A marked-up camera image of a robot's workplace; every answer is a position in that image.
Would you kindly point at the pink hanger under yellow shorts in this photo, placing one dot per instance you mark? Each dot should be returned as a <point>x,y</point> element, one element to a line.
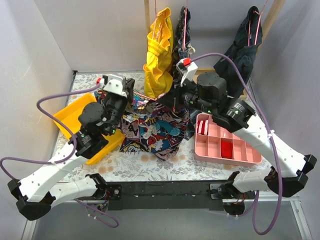
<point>157,13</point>

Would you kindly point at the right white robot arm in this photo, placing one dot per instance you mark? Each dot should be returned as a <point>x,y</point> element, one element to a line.
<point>289,168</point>

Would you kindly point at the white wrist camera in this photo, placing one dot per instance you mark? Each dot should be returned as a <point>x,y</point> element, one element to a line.
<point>113,83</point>
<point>187,68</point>

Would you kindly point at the colourful comic print shorts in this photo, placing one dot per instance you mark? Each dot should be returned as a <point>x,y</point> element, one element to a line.
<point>151,127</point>

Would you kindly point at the dark leaf print shorts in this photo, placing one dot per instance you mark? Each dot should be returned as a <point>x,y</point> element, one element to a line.
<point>177,52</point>

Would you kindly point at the yellow plastic tray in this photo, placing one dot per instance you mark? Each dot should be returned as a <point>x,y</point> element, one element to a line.
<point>69,117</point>

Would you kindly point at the pink wire hanger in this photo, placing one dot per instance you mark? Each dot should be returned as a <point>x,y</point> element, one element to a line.
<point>144,96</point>

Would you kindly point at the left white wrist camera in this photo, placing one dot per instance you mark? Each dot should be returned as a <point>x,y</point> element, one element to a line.
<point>113,83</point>

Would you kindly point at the red cloth front compartment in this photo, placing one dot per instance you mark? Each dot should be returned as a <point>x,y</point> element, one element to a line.
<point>226,149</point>

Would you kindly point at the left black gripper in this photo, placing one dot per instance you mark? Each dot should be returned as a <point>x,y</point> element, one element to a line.
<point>127,88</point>

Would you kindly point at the red white striped sock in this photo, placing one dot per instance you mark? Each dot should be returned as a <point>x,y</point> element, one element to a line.
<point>202,127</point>

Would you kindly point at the pink hanger under navy shorts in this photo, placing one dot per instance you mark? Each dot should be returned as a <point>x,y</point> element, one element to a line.
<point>254,28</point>

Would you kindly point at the pink divided organiser tray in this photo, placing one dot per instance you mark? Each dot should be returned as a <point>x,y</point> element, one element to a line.
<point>217,145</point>

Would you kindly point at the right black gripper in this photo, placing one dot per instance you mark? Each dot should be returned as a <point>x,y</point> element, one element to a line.
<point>175,97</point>

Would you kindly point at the yellow shorts on hanger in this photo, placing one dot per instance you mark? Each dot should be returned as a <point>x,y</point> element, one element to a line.
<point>157,69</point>

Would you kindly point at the pink hanger under leaf shorts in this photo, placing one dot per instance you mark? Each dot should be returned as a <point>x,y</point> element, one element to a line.
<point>186,27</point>

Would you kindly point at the wooden clothes rack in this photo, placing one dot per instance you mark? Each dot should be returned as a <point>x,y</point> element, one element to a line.
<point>266,25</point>

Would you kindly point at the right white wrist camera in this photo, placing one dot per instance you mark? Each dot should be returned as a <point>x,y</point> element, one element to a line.
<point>187,68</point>

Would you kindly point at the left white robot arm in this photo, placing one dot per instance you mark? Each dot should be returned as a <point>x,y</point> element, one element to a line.
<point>42,190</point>

